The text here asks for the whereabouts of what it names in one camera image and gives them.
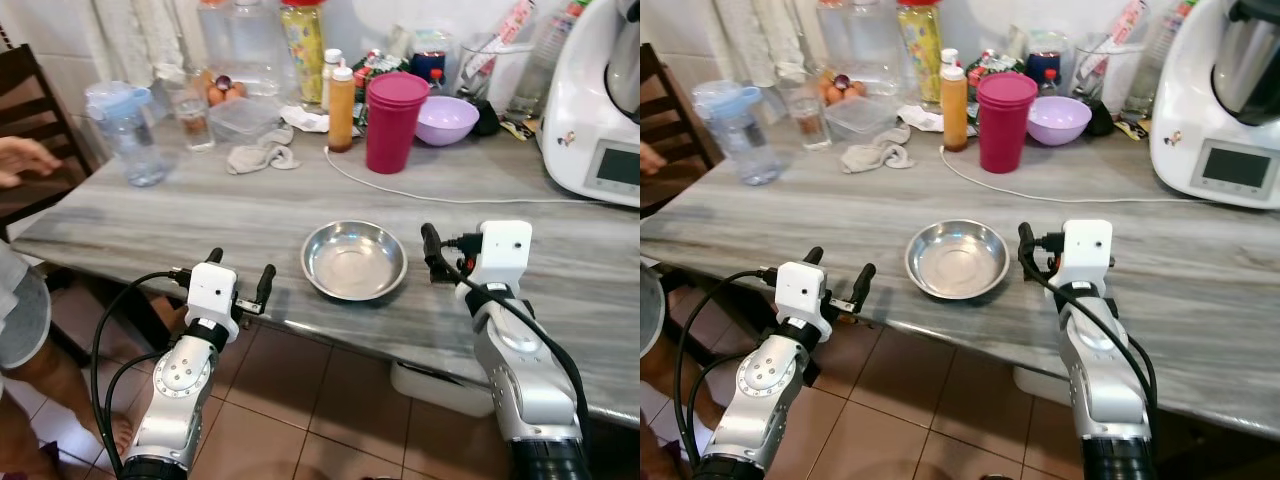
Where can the clear plastic food container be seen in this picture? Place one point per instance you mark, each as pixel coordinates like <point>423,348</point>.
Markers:
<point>245,120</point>
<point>862,118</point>

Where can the green snack packet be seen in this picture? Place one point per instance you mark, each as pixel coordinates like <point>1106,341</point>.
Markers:
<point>990,65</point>
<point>375,68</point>

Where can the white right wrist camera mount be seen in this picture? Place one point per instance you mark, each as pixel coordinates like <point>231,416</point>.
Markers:
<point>1087,250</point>
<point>500,250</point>

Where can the person's bare leg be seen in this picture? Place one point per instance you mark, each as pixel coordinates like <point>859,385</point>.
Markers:
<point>40,400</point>
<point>655,385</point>

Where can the person's bare hand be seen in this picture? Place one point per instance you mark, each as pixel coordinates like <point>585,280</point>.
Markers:
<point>25,158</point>
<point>652,160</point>

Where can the magenta plastic lidded cup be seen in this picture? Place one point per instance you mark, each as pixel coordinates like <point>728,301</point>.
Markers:
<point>396,125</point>
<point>1005,125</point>

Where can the white kitchen cooking machine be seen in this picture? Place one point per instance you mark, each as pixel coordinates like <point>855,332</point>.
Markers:
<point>1185,110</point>
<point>580,110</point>

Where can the clear measuring jug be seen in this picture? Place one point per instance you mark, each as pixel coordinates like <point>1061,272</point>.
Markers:
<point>495,80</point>
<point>1105,80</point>

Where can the clear water bottle blue lid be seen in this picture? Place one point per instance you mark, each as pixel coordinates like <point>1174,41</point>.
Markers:
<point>745,140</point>
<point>135,140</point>

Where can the white capped bottle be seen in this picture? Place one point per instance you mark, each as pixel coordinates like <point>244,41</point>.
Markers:
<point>948,55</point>
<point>330,75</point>

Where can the crumpled grey cloth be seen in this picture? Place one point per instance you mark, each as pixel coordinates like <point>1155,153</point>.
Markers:
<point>255,155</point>
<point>870,155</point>

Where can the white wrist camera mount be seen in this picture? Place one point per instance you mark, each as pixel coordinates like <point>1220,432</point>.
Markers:
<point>500,250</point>
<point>1087,250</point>
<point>800,290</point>
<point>210,290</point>

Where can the small red capped bottle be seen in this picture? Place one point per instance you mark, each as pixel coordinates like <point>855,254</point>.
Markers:
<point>435,82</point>
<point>1048,82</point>

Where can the stainless steel bowl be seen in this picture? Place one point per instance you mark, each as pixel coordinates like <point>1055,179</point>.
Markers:
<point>354,262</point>
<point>957,260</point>

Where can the red white long packet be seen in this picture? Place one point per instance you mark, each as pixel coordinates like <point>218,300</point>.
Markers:
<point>1118,40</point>
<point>500,40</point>

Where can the tall clear empty bottle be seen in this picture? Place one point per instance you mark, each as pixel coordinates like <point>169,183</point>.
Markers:
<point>540,70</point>
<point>1150,65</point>

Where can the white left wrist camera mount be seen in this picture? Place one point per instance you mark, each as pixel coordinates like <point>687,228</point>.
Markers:
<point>210,290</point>
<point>800,290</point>

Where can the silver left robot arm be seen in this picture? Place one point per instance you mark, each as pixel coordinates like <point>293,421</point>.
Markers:
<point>175,390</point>
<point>765,390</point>

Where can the white plastic box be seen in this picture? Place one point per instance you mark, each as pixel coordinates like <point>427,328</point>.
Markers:
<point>1035,385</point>
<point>440,390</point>

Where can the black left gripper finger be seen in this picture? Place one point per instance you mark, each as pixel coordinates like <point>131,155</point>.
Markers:
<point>214,256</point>
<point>814,256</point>
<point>864,287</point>
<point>266,285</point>

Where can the white lace curtain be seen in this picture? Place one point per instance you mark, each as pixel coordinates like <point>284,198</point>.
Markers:
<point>140,35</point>
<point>755,35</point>

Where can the crumpled white tissue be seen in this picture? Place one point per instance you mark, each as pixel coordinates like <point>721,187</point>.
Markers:
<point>920,120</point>
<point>305,120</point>

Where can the yellow printed bottle red cap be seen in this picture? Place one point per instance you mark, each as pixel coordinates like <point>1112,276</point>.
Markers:
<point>920,45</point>
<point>303,45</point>

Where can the yellow black small packet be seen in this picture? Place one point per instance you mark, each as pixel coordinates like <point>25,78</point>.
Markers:
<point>1133,130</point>
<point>520,130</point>

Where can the orange sauce squeeze bottle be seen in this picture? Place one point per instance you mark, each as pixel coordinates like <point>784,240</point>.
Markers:
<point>953,115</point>
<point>342,115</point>

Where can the lilac plastic bowl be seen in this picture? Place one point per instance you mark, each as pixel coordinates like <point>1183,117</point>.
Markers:
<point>452,122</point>
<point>1063,122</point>

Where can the brown egg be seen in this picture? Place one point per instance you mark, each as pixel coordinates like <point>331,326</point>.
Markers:
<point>238,92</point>
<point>835,94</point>
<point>857,90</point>
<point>216,96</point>

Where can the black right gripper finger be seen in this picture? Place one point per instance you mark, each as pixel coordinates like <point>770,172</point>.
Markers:
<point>1027,245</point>
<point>432,245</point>

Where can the large clear plastic bottle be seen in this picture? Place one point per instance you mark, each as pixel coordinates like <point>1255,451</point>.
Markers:
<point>832,35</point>
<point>872,45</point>
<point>213,35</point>
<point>255,45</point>

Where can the clear drinking glass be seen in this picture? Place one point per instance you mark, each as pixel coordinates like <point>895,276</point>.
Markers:
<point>810,122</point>
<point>195,125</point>

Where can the dark blue labelled jar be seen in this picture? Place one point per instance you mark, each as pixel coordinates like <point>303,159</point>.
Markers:
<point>1046,52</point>
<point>430,55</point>

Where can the dark wooden chair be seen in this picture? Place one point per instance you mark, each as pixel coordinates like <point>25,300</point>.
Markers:
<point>30,100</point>
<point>670,120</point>

